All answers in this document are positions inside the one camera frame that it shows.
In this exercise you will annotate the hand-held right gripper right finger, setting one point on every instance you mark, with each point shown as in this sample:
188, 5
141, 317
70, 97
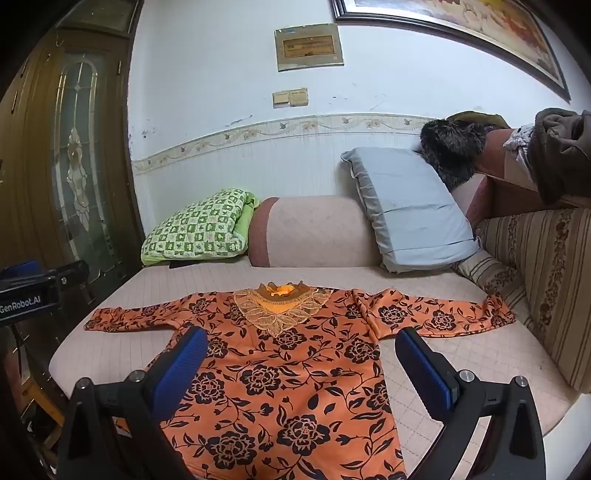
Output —
422, 369

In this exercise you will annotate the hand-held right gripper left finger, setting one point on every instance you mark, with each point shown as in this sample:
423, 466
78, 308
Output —
184, 364

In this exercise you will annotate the orange floral shirt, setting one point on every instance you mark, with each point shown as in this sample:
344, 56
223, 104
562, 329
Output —
286, 369

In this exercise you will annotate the green checkered pillow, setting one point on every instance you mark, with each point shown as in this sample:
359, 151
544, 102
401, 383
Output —
198, 226

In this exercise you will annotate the wooden stained-glass door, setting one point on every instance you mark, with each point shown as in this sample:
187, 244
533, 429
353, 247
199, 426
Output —
74, 152

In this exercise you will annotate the striped floral sofa backrest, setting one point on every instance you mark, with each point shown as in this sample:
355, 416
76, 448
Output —
545, 277

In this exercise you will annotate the white grey-fringed pillow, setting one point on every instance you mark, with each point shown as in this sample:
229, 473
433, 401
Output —
406, 207

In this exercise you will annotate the pink bolster cushion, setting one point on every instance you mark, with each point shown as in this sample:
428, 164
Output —
314, 230

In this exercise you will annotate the brown sofa back top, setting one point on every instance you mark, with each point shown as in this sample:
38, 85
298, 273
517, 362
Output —
503, 170

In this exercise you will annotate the white crumpled cloth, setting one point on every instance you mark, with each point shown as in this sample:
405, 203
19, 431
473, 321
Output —
519, 143

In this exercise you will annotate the brown jacket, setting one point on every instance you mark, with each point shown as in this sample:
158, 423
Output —
563, 152

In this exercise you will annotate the large framed painting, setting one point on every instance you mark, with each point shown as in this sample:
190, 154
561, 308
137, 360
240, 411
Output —
461, 23

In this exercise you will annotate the beige light switch plate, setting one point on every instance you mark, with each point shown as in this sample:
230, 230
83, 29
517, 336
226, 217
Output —
298, 96
280, 98

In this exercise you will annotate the wall panel box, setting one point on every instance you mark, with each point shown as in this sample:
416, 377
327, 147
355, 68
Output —
308, 46

